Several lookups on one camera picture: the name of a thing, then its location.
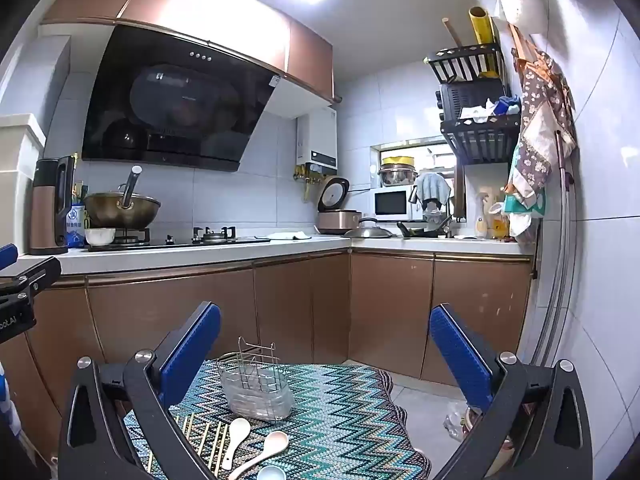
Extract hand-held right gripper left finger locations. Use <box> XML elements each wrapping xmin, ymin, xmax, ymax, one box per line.
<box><xmin>59</xmin><ymin>301</ymin><xmax>222</xmax><ymax>480</ymax></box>

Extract white microwave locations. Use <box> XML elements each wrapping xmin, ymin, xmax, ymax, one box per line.
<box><xmin>374</xmin><ymin>186</ymin><xmax>426</xmax><ymax>222</ymax></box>

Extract metal pipe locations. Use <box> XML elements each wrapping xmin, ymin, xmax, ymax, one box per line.
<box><xmin>530</xmin><ymin>160</ymin><xmax>576</xmax><ymax>366</ymax></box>

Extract zigzag woven tablecloth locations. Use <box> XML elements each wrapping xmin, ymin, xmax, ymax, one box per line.
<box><xmin>122</xmin><ymin>357</ymin><xmax>433</xmax><ymax>480</ymax></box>

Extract clear plastic bag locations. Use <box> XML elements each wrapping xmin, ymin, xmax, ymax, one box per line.
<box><xmin>444</xmin><ymin>400</ymin><xmax>481</xmax><ymax>442</ymax></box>

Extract row of wooden chopsticks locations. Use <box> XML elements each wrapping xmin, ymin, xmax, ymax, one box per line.
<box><xmin>125</xmin><ymin>410</ymin><xmax>236</xmax><ymax>480</ymax></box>

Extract black range hood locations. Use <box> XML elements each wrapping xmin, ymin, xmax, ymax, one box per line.
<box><xmin>81</xmin><ymin>24</ymin><xmax>279</xmax><ymax>173</ymax></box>

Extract copper rice cooker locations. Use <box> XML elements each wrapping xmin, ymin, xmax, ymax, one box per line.
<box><xmin>317</xmin><ymin>175</ymin><xmax>363</xmax><ymax>235</ymax></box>

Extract kitchen window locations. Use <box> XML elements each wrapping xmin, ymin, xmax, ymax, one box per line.
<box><xmin>371</xmin><ymin>140</ymin><xmax>466</xmax><ymax>196</ymax></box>

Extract yellow roll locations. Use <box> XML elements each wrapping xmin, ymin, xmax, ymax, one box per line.
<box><xmin>468</xmin><ymin>6</ymin><xmax>497</xmax><ymax>47</ymax></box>

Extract copper base cabinets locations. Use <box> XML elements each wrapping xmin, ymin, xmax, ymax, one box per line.
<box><xmin>0</xmin><ymin>250</ymin><xmax>536</xmax><ymax>411</ymax></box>

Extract floral hanging apron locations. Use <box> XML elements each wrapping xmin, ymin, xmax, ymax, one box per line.
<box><xmin>502</xmin><ymin>22</ymin><xmax>576</xmax><ymax>196</ymax></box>

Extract teal bag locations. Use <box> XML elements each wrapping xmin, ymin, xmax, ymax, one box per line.
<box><xmin>502</xmin><ymin>192</ymin><xmax>547</xmax><ymax>218</ymax></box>

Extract white water heater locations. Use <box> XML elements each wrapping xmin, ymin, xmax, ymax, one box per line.
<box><xmin>296</xmin><ymin>106</ymin><xmax>338</xmax><ymax>170</ymax></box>

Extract black frying pan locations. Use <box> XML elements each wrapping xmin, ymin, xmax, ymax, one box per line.
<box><xmin>397</xmin><ymin>220</ymin><xmax>451</xmax><ymax>239</ymax></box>

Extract blue towel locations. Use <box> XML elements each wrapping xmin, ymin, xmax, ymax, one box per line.
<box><xmin>416</xmin><ymin>172</ymin><xmax>452</xmax><ymax>211</ymax></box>

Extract steel mixing bowl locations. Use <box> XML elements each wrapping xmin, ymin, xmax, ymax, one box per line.
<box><xmin>378</xmin><ymin>165</ymin><xmax>418</xmax><ymax>187</ymax></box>

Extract black wall rack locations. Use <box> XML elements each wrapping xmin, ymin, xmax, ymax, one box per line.
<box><xmin>426</xmin><ymin>42</ymin><xmax>523</xmax><ymax>166</ymax></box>

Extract wooden rolling pin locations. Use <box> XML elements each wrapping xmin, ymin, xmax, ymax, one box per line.
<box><xmin>442</xmin><ymin>17</ymin><xmax>463</xmax><ymax>51</ymax></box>

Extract steel pot lid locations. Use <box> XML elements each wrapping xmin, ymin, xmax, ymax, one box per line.
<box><xmin>343</xmin><ymin>217</ymin><xmax>395</xmax><ymax>239</ymax></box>

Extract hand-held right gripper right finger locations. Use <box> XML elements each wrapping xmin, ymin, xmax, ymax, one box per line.
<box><xmin>429</xmin><ymin>302</ymin><xmax>593</xmax><ymax>480</ymax></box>

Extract white spray bottle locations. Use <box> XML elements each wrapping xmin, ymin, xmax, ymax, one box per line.
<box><xmin>475</xmin><ymin>192</ymin><xmax>490</xmax><ymax>238</ymax></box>

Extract brown electric kettle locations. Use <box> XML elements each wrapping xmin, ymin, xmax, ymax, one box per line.
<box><xmin>28</xmin><ymin>156</ymin><xmax>78</xmax><ymax>256</ymax></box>

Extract copper wall cabinets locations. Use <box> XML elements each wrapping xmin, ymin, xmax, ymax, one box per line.
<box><xmin>40</xmin><ymin>0</ymin><xmax>343</xmax><ymax>103</ymax></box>

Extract clear utensil holder wire rack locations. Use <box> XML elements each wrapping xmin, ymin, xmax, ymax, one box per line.
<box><xmin>216</xmin><ymin>337</ymin><xmax>296</xmax><ymax>422</ymax></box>

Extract small white bag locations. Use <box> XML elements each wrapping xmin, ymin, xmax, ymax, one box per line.
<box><xmin>509</xmin><ymin>212</ymin><xmax>537</xmax><ymax>243</ymax></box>

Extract black gas stove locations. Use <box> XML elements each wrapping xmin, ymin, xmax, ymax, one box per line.
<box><xmin>88</xmin><ymin>225</ymin><xmax>271</xmax><ymax>252</ymax></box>

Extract metal wok with handle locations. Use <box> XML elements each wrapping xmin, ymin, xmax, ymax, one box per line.
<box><xmin>83</xmin><ymin>165</ymin><xmax>162</xmax><ymax>229</ymax></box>

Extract blue white salt bag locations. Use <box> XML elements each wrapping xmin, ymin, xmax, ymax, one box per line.
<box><xmin>66</xmin><ymin>203</ymin><xmax>87</xmax><ymax>248</ymax></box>

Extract white ceramic spoon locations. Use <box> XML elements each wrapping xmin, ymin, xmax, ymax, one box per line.
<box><xmin>222</xmin><ymin>417</ymin><xmax>251</xmax><ymax>471</ymax></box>
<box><xmin>227</xmin><ymin>431</ymin><xmax>290</xmax><ymax>480</ymax></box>

